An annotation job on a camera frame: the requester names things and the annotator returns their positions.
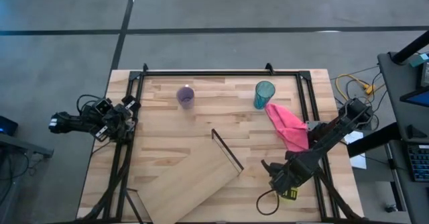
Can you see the grey desk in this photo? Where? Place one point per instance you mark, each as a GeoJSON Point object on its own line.
{"type": "Point", "coordinates": [395, 83]}

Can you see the black diagonal pole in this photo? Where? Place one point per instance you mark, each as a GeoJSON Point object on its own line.
{"type": "Point", "coordinates": [412, 48]}

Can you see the black device with blue light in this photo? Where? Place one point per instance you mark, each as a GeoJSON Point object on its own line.
{"type": "Point", "coordinates": [6, 126]}

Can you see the white paper sheet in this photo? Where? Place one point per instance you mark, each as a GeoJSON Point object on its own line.
{"type": "Point", "coordinates": [358, 160]}

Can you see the black aluminium table frame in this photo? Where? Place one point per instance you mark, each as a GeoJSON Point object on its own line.
{"type": "Point", "coordinates": [303, 93]}

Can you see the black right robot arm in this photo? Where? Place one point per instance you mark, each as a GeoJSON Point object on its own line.
{"type": "Point", "coordinates": [335, 131]}

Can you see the black support beam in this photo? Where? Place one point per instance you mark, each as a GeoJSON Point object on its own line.
{"type": "Point", "coordinates": [372, 140]}

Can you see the backlit keyboard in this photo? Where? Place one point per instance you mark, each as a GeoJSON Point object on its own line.
{"type": "Point", "coordinates": [419, 162]}

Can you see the purple mug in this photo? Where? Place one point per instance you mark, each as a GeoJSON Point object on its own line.
{"type": "Point", "coordinates": [185, 96]}

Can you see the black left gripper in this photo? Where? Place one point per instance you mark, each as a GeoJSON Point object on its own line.
{"type": "Point", "coordinates": [117, 123]}

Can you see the black triangular bracket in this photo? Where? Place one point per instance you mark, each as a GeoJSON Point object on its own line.
{"type": "Point", "coordinates": [415, 132]}

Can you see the laptop with blue screen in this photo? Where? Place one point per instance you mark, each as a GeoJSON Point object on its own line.
{"type": "Point", "coordinates": [419, 98]}

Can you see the pink cloth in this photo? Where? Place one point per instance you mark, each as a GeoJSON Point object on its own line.
{"type": "Point", "coordinates": [290, 130]}

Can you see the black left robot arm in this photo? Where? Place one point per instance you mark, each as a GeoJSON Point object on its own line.
{"type": "Point", "coordinates": [72, 123]}

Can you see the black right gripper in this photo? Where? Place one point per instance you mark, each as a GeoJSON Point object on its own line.
{"type": "Point", "coordinates": [296, 170]}

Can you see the teal translucent tall cup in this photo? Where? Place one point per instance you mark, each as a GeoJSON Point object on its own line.
{"type": "Point", "coordinates": [263, 93]}

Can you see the teal small box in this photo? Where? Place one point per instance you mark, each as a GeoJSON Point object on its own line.
{"type": "Point", "coordinates": [419, 59]}

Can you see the grey side table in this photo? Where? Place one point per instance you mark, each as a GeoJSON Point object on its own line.
{"type": "Point", "coordinates": [20, 143]}

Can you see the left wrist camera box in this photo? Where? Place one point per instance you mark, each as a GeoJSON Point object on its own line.
{"type": "Point", "coordinates": [101, 106]}

